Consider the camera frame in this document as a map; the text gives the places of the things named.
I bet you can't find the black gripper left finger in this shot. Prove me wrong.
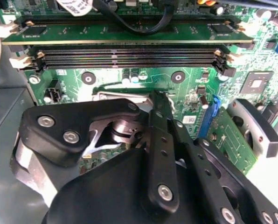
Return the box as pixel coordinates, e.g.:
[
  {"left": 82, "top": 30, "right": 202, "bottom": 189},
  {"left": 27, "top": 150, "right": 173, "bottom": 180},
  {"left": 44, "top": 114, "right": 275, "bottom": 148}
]
[{"left": 12, "top": 90, "right": 181, "bottom": 217}]

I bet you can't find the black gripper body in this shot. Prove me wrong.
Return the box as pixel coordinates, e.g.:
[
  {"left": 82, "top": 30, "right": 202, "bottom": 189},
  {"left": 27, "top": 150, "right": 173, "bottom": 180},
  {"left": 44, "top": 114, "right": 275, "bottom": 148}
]
[{"left": 41, "top": 147, "right": 222, "bottom": 224}]

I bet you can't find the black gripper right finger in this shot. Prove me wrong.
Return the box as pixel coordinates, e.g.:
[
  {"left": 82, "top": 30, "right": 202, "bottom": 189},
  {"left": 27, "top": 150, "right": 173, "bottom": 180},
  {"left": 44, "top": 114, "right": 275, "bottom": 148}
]
[{"left": 162, "top": 92, "right": 278, "bottom": 224}]

